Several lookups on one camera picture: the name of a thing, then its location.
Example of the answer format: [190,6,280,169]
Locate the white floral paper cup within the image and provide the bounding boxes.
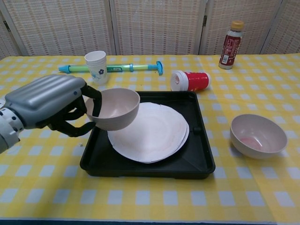
[84,50,108,85]

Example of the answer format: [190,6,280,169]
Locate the white paper plate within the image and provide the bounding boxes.
[138,121,190,164]
[107,102,188,162]

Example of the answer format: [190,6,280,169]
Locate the yellow white checked tablecloth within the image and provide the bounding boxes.
[0,53,300,223]

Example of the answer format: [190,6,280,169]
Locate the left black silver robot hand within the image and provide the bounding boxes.
[4,74,103,138]

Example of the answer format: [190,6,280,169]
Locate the beige bowl with pink stain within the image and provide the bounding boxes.
[229,114,288,160]

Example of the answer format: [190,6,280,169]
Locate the woven folding screen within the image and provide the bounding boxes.
[0,0,300,60]

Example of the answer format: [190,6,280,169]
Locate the red white lidded cup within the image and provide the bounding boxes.
[170,70,211,92]

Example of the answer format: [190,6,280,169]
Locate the green blue toy water pump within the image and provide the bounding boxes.
[58,60,163,76]

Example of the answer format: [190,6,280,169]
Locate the brown drink bottle yellow cap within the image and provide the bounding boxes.
[218,20,244,70]

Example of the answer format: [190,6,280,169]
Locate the black square plastic tray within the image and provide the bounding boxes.
[80,90,216,180]

